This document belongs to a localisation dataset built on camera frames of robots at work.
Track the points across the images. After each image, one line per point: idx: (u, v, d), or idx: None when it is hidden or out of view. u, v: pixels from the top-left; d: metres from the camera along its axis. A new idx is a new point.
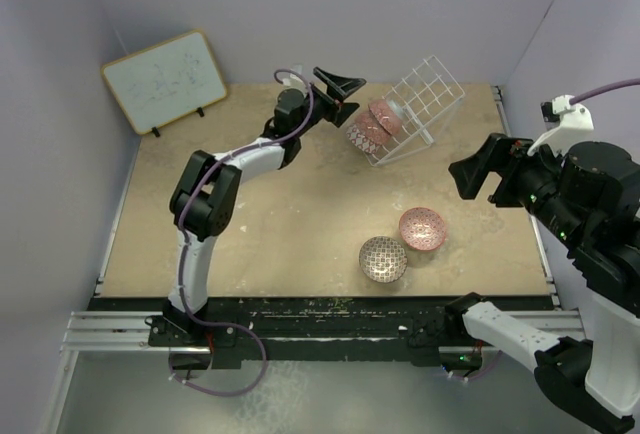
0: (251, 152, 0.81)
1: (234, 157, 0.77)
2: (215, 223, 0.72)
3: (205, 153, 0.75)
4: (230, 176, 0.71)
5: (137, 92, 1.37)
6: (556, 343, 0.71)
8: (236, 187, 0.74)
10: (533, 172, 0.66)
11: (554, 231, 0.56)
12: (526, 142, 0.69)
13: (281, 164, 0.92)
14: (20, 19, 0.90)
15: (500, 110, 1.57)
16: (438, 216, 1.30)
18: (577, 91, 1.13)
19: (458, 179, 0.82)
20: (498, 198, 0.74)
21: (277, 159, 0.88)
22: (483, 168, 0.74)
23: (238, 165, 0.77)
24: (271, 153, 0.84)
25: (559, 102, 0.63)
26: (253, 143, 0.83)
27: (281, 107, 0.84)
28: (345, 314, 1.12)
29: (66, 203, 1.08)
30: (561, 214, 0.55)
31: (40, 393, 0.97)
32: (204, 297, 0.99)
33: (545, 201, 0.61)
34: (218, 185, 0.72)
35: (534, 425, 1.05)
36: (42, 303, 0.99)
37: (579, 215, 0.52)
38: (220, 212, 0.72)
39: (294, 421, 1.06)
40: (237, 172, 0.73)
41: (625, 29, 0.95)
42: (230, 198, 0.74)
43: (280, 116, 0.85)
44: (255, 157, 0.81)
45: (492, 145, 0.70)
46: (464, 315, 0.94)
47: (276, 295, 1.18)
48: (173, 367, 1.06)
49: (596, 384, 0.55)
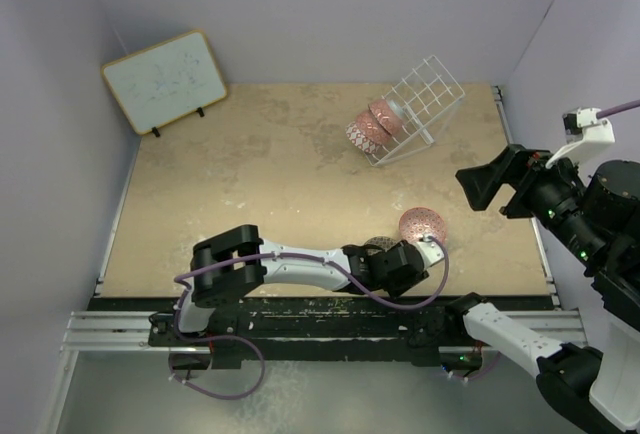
0: (305, 262, 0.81)
1: (278, 257, 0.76)
2: (205, 295, 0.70)
3: (255, 235, 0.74)
4: (244, 279, 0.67)
5: (137, 93, 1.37)
6: (558, 350, 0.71)
8: (244, 289, 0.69)
10: (551, 187, 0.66)
11: (574, 251, 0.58)
12: (543, 154, 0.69)
13: (335, 289, 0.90)
14: (20, 19, 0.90)
15: (500, 110, 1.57)
16: (438, 216, 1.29)
18: (578, 90, 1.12)
19: (468, 189, 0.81)
20: (512, 212, 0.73)
21: (336, 283, 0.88)
22: (499, 179, 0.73)
23: (275, 268, 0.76)
24: (332, 276, 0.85)
25: (585, 115, 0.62)
26: (321, 255, 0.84)
27: (405, 252, 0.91)
28: (345, 314, 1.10)
29: (65, 203, 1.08)
30: (582, 234, 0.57)
31: (40, 394, 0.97)
32: (203, 325, 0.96)
33: (564, 218, 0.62)
34: (235, 274, 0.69)
35: (533, 425, 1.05)
36: (42, 302, 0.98)
37: (603, 238, 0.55)
38: (218, 296, 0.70)
39: (294, 421, 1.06)
40: (256, 280, 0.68)
41: (626, 30, 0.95)
42: (235, 293, 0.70)
43: (393, 254, 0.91)
44: (309, 268, 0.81)
45: (510, 157, 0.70)
46: (465, 316, 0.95)
47: (275, 295, 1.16)
48: (173, 367, 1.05)
49: (601, 396, 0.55)
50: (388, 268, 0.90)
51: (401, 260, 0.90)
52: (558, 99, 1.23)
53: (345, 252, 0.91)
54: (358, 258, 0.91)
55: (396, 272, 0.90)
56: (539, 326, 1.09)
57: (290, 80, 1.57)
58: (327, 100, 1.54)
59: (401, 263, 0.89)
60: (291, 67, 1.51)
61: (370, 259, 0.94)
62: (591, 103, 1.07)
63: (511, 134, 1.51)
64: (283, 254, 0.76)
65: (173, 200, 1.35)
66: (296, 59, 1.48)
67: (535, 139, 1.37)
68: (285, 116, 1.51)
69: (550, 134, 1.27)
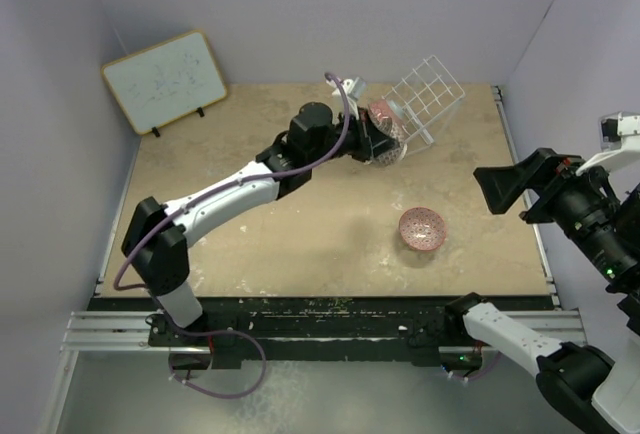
0: (218, 195, 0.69)
1: (190, 207, 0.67)
2: (151, 279, 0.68)
3: (157, 202, 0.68)
4: (167, 244, 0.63)
5: (137, 92, 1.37)
6: (559, 348, 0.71)
8: (177, 253, 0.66)
10: (579, 196, 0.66)
11: (599, 267, 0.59)
12: (574, 160, 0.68)
13: (274, 197, 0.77)
14: (20, 19, 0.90)
15: (500, 110, 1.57)
16: (438, 216, 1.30)
18: (579, 89, 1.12)
19: (488, 190, 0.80)
20: (531, 217, 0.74)
21: (270, 192, 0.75)
22: (524, 184, 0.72)
23: (194, 215, 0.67)
24: (257, 190, 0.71)
25: (628, 123, 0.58)
26: (231, 180, 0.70)
27: (298, 119, 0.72)
28: (345, 315, 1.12)
29: (65, 202, 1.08)
30: (610, 250, 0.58)
31: (39, 394, 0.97)
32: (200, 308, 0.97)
33: (592, 231, 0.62)
34: (156, 249, 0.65)
35: (534, 425, 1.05)
36: (42, 302, 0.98)
37: (633, 257, 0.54)
38: (160, 271, 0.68)
39: (294, 421, 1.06)
40: (178, 242, 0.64)
41: (627, 30, 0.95)
42: (172, 261, 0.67)
43: (292, 130, 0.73)
44: (227, 200, 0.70)
45: (539, 163, 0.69)
46: (464, 316, 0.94)
47: (276, 295, 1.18)
48: (173, 367, 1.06)
49: (605, 404, 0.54)
50: (304, 143, 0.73)
51: (299, 129, 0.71)
52: (558, 98, 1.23)
53: (259, 161, 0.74)
54: (272, 156, 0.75)
55: (311, 141, 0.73)
56: (539, 326, 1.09)
57: (290, 81, 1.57)
58: (327, 100, 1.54)
59: (301, 131, 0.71)
60: (291, 66, 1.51)
61: (288, 149, 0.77)
62: (592, 103, 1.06)
63: (511, 135, 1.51)
64: (192, 202, 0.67)
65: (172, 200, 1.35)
66: (296, 59, 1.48)
67: (536, 139, 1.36)
68: (285, 116, 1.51)
69: (551, 134, 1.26)
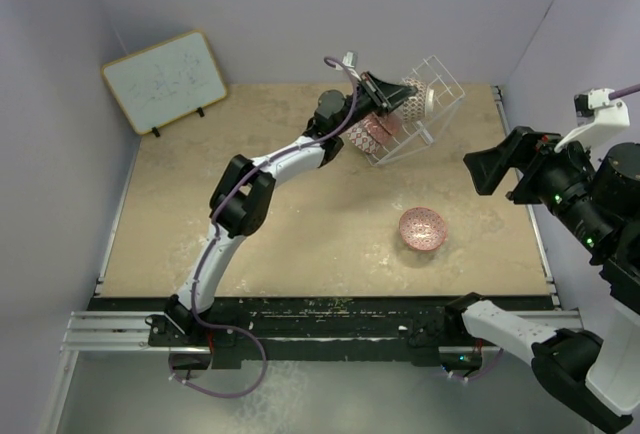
0: (289, 155, 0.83)
1: (272, 162, 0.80)
2: (241, 227, 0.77)
3: (243, 158, 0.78)
4: (265, 185, 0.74)
5: (137, 92, 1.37)
6: (553, 335, 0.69)
8: (269, 193, 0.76)
10: (560, 171, 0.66)
11: (581, 237, 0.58)
12: (553, 138, 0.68)
13: (320, 162, 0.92)
14: (20, 19, 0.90)
15: (500, 110, 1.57)
16: (438, 216, 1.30)
18: (578, 89, 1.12)
19: (474, 171, 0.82)
20: (517, 197, 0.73)
21: (317, 158, 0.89)
22: (505, 163, 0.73)
23: (275, 169, 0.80)
24: (312, 155, 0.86)
25: (597, 96, 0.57)
26: (292, 146, 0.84)
27: (319, 110, 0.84)
28: (345, 314, 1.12)
29: (65, 202, 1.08)
30: (589, 220, 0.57)
31: (39, 393, 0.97)
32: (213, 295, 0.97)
33: (572, 204, 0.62)
34: (252, 192, 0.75)
35: (534, 425, 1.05)
36: (42, 302, 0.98)
37: (610, 224, 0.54)
38: (253, 216, 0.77)
39: (294, 421, 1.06)
40: (271, 183, 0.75)
41: (627, 29, 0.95)
42: (262, 204, 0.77)
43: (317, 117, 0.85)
44: (293, 160, 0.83)
45: (517, 140, 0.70)
46: (464, 314, 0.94)
47: (276, 295, 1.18)
48: (173, 367, 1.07)
49: (597, 381, 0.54)
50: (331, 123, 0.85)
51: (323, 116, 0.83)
52: (558, 98, 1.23)
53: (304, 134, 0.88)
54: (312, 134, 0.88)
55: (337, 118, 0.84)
56: None
57: (290, 81, 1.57)
58: None
59: (326, 118, 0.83)
60: (291, 67, 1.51)
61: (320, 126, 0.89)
62: None
63: None
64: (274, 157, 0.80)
65: (173, 201, 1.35)
66: (296, 59, 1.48)
67: None
68: (285, 116, 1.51)
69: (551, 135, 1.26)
